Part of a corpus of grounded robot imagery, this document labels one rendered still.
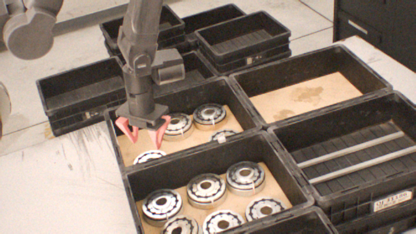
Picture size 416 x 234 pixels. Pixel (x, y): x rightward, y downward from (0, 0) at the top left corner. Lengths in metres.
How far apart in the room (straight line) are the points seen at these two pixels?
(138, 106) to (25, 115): 2.37
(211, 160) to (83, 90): 1.28
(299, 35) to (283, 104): 2.12
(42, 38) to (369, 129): 0.98
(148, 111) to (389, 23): 1.79
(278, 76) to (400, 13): 1.17
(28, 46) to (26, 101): 2.65
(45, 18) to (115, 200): 0.82
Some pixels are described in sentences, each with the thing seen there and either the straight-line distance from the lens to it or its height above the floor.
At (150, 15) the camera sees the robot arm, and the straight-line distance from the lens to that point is 0.99.
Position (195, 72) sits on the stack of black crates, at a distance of 2.71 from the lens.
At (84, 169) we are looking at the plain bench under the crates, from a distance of 1.75.
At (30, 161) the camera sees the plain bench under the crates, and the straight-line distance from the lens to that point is 1.87.
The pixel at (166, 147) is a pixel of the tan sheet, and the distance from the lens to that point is 1.53.
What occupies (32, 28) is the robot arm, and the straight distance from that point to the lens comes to 0.91.
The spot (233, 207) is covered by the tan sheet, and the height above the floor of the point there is 0.83.
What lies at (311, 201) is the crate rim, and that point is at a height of 0.93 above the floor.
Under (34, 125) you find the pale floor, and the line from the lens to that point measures 3.32.
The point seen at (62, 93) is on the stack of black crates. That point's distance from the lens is 2.58.
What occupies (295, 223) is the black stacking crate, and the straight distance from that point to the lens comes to 1.18.
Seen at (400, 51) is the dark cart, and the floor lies 0.36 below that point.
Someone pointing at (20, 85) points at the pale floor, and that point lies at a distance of 3.78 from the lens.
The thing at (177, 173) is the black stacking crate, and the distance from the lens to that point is 1.37.
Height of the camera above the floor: 1.80
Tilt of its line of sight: 37 degrees down
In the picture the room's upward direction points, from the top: 9 degrees counter-clockwise
